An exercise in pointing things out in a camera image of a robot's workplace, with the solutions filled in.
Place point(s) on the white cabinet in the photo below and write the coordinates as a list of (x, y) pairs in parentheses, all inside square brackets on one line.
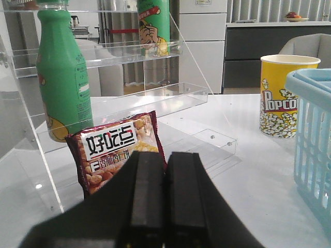
[(202, 27)]

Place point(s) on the clear acrylic display shelf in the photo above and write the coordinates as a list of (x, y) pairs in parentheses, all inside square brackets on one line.
[(38, 175)]

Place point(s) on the light blue plastic basket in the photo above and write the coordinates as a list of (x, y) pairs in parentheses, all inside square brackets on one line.
[(312, 151)]

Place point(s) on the fruit plate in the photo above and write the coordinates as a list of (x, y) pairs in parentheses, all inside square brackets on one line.
[(294, 17)]

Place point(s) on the maroon cracker snack packet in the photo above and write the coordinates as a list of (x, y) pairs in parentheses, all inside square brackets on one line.
[(100, 152)]

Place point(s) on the blue cookie box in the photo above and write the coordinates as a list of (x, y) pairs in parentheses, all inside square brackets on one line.
[(19, 5)]

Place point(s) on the grey armchair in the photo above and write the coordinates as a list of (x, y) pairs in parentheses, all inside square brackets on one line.
[(315, 45)]

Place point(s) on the green cartoon bottle far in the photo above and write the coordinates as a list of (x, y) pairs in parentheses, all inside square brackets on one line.
[(154, 26)]

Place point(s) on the yellow popcorn bucket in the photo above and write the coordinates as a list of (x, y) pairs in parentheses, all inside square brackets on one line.
[(278, 106)]

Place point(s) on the green bottle near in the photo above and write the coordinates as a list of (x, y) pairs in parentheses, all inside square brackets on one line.
[(62, 73)]

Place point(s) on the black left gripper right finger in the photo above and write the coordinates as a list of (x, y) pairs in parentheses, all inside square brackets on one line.
[(197, 214)]

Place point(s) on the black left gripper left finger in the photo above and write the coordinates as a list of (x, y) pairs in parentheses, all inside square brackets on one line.
[(126, 212)]

